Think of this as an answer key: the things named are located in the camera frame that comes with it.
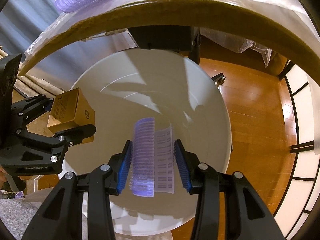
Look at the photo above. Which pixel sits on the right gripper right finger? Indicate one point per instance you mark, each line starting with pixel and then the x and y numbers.
pixel 246 215

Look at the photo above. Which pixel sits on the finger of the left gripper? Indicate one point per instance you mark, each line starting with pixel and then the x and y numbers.
pixel 77 135
pixel 25 111

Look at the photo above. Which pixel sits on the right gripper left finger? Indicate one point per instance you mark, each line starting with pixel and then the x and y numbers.
pixel 60 215

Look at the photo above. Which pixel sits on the brown cardboard box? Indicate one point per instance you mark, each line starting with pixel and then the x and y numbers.
pixel 70 110

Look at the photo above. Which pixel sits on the white round trash bin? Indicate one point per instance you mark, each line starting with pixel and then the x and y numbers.
pixel 152 98

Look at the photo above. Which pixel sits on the blue curtain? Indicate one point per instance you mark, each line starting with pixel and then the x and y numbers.
pixel 23 22

